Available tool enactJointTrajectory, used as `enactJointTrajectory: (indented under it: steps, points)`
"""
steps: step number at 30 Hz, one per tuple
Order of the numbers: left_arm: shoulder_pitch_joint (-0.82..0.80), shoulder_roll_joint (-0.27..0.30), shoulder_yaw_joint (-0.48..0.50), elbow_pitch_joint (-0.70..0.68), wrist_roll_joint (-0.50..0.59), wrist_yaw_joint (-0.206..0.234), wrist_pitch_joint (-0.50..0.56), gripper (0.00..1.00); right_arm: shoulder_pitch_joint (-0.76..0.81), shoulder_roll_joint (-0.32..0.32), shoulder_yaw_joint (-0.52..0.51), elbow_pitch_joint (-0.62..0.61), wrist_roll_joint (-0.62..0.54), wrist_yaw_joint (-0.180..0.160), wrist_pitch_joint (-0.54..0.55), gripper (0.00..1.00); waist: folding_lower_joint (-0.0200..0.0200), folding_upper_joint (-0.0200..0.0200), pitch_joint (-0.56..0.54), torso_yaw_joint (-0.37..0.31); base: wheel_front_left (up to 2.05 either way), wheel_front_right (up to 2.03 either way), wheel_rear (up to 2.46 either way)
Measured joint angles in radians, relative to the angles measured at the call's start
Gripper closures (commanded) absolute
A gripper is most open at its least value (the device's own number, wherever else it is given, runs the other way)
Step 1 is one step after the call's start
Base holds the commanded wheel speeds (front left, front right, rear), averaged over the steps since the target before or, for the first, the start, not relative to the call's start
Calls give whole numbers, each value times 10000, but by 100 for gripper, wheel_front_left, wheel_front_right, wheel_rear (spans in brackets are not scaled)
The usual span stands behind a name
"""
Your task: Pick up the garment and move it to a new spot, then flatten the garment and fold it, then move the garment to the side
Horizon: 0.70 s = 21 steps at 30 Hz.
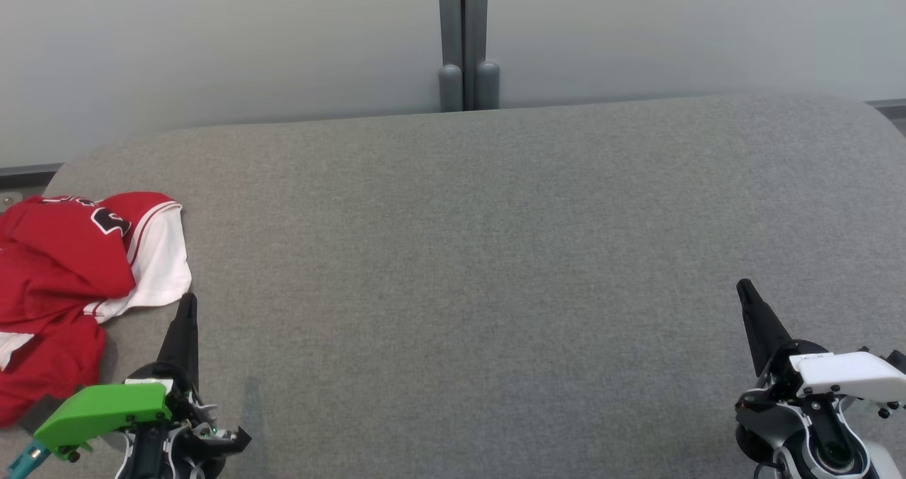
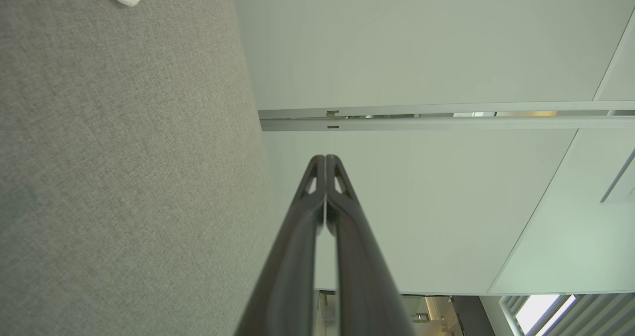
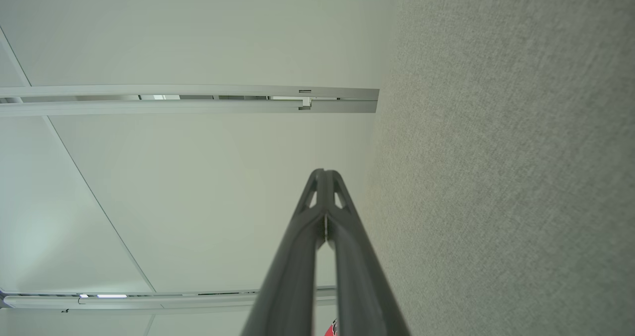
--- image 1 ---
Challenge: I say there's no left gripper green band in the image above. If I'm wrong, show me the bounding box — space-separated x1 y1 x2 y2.
34 293 252 463

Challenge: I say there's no dark grey partition base rail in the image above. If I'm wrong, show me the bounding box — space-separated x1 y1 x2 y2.
0 163 66 190
865 99 906 121

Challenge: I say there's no black cable with teal plug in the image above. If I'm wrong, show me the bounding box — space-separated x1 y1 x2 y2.
6 442 52 479

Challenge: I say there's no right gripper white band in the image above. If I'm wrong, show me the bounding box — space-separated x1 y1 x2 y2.
736 279 906 417

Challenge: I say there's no grey double partition post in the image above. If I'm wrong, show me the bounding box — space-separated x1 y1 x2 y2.
436 0 501 112

